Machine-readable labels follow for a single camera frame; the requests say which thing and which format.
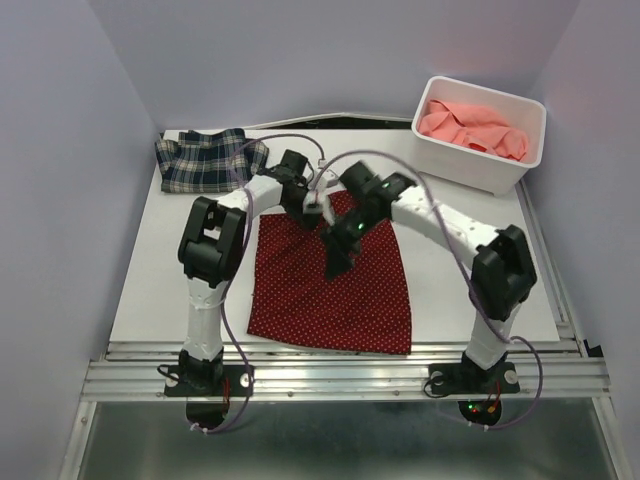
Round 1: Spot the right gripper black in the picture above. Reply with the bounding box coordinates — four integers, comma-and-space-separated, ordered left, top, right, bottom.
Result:
320, 202, 385, 279

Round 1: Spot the red polka dot skirt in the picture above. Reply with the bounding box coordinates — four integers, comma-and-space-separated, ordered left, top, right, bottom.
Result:
247, 214, 412, 355

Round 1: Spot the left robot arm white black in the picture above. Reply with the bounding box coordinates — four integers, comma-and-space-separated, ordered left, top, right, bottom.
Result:
165, 150, 319, 397

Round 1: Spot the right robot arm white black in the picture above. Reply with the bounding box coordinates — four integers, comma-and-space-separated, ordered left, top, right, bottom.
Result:
303, 161, 538, 390

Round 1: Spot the plaid folded skirt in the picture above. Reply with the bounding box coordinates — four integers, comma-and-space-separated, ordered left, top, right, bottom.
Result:
155, 128, 269, 194

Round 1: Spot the white plastic bin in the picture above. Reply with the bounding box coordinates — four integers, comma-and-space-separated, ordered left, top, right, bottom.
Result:
411, 76, 547, 196

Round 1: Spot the pink skirt in bin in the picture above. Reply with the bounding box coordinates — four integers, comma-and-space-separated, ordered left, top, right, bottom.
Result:
418, 100, 529, 162

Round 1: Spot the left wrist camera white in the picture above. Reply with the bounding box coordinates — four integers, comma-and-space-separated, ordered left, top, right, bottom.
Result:
302, 180, 334, 220

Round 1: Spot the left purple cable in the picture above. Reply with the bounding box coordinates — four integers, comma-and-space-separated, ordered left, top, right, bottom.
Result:
185, 133, 326, 435

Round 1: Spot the purple cable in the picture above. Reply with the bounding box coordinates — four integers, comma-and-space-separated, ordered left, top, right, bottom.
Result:
185, 133, 326, 435
312, 149, 544, 431

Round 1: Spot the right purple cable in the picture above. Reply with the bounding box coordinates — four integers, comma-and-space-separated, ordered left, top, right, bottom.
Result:
312, 149, 544, 431

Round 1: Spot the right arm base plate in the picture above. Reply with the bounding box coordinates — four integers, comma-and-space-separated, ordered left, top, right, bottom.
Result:
425, 362, 520, 398

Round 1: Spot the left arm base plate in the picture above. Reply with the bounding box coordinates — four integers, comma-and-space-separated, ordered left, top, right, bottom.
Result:
157, 364, 253, 398

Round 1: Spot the aluminium rail frame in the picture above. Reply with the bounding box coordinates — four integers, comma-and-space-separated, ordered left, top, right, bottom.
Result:
61, 179, 633, 479

